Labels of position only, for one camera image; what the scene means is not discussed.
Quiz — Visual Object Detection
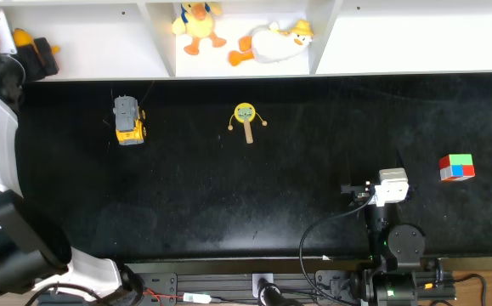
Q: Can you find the white plush duck yellow hat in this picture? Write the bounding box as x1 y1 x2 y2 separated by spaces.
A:
228 19 314 68

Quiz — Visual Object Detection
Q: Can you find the many-coloured puzzle cube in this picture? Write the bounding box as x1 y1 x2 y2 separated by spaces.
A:
438 153 477 183

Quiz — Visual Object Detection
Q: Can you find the mounting rail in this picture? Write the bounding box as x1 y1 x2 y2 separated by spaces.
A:
120 255 489 306

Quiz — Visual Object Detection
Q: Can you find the grey and yellow toy truck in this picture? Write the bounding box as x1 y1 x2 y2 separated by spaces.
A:
112 95 148 147

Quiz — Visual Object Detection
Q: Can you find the black cable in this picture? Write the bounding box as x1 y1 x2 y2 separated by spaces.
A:
298 191 376 306
0 17 103 306

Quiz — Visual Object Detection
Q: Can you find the white shelf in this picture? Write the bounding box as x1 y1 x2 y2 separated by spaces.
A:
0 0 492 83

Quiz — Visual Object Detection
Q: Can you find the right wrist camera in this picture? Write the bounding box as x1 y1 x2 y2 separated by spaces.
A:
371 167 411 208

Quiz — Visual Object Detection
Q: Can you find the yellow rubber duck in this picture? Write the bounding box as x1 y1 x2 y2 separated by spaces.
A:
12 27 60 57

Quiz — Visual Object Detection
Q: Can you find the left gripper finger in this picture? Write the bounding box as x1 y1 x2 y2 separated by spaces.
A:
33 37 60 77
15 44 46 82

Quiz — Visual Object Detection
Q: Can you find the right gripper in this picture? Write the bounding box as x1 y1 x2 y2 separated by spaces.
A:
340 182 376 202

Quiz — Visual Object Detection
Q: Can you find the yellow wooden rattle drum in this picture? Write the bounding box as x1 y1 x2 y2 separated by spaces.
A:
227 102 269 145

